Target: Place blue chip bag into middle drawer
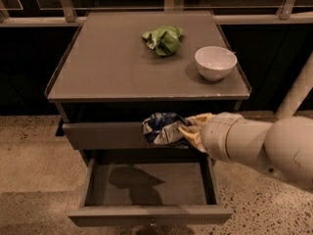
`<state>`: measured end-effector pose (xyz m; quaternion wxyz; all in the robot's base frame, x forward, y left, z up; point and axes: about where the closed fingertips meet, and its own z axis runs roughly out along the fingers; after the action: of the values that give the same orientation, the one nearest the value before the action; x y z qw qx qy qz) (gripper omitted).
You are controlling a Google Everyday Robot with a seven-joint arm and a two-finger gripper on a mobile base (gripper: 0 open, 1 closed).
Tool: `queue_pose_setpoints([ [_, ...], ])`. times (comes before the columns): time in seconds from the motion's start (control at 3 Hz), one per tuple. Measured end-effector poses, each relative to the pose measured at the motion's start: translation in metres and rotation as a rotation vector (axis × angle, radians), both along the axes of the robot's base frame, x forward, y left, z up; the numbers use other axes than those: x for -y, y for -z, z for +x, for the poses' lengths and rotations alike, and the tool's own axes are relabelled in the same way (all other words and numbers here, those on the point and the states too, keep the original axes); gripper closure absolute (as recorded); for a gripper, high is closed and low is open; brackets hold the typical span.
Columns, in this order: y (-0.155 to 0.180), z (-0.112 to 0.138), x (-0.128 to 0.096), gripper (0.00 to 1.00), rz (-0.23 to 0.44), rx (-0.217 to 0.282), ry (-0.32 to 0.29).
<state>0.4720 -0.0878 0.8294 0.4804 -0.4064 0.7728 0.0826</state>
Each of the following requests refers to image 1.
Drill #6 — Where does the metal railing frame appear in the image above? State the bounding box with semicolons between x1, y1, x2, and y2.
0;0;313;26

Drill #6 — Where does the grey wooden drawer cabinet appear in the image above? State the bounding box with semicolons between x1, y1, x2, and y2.
44;10;253;168

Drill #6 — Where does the white ceramic bowl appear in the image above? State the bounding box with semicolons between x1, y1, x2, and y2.
195;46;238;81

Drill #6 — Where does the grey upper drawer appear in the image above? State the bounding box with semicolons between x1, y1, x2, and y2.
63;122;191;150

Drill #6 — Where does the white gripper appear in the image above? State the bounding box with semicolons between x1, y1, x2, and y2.
178;113;243;163

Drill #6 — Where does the crumpled green chip bag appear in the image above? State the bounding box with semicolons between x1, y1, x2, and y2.
142;25;183;57

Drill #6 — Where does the grey open lower drawer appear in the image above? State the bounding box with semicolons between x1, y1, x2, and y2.
68;149;233;227

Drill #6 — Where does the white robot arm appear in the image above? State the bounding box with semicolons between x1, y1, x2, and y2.
179;54;313;192

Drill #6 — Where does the blue chip bag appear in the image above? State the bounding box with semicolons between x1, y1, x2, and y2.
142;113;192;145

